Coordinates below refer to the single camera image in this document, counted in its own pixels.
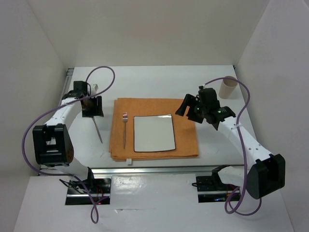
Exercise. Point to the aluminium rail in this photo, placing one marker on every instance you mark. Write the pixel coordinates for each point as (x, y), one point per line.
(147, 82)

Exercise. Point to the beige paper cup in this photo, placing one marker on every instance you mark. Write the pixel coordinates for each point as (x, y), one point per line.
(228, 85)

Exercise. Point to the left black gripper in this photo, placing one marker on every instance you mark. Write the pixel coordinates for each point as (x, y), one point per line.
(97, 111)

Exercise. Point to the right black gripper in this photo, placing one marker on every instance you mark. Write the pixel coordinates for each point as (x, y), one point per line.
(188, 101)

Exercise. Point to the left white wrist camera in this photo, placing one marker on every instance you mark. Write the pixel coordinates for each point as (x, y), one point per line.
(93, 88)

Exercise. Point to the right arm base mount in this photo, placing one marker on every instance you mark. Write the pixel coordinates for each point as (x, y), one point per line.
(209, 191)

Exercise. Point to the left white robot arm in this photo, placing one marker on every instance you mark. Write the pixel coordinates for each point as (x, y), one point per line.
(52, 143)

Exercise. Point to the white square plate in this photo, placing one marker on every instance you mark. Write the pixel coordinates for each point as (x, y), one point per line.
(154, 133)

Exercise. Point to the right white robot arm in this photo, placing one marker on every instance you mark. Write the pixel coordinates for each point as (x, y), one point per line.
(265, 172)

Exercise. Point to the orange cloth placemat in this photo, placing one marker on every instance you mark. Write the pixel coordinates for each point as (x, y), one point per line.
(184, 129)

